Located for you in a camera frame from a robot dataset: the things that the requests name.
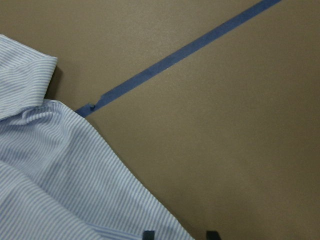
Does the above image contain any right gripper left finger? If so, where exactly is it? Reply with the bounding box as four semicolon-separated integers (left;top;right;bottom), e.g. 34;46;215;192
142;230;155;240

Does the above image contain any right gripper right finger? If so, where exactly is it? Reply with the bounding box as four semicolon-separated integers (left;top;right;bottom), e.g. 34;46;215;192
206;230;221;240

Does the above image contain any light blue striped shirt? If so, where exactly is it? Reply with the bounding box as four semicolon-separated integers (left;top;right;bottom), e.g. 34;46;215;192
0;35;191;240

